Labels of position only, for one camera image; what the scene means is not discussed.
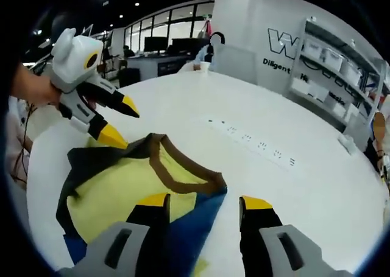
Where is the pink hanging garment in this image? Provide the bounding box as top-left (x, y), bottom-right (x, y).
top-left (202, 18), bottom-right (214, 38)

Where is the grey counter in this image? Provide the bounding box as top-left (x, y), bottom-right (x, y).
top-left (126, 52), bottom-right (199, 80)

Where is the grey metal shelf rack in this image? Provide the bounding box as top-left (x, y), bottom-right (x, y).
top-left (287, 16), bottom-right (390, 136)

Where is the row of white storage boxes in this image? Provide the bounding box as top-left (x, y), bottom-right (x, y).
top-left (292, 38), bottom-right (375, 119)

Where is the yellow and grey garment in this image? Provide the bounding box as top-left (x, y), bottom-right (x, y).
top-left (55, 133), bottom-right (229, 276)

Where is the blue template mat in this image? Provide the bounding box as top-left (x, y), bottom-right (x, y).
top-left (62, 186), bottom-right (229, 277)

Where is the black office chair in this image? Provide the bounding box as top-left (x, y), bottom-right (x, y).
top-left (117, 66), bottom-right (141, 88)

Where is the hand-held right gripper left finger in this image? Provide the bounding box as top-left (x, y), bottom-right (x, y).
top-left (57, 193), bottom-right (171, 277)

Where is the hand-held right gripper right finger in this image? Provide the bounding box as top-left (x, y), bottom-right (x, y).
top-left (238, 195), bottom-right (354, 277)

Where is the black computer monitor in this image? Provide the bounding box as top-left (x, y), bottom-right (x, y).
top-left (143, 36), bottom-right (169, 53)
top-left (171, 38), bottom-right (202, 54)

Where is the person's left hand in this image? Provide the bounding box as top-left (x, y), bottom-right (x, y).
top-left (38, 75), bottom-right (63, 107)

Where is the white crumpled tissue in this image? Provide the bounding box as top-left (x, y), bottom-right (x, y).
top-left (337, 133), bottom-right (358, 155)

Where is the table socket strip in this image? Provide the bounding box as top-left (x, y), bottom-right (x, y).
top-left (206, 117), bottom-right (297, 168)

